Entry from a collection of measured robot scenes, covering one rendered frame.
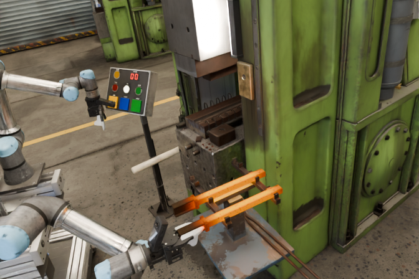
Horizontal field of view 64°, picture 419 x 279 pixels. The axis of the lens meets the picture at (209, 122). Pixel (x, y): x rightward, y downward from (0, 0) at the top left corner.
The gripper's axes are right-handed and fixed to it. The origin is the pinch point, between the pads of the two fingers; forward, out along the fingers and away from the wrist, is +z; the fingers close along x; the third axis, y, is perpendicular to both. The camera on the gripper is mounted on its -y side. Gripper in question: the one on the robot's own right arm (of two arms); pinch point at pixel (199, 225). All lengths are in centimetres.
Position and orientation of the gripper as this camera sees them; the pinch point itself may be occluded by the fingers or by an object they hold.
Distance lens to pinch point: 120.5
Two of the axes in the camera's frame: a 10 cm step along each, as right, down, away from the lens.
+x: 4.5, 3.8, -8.1
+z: 8.8, -3.0, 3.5
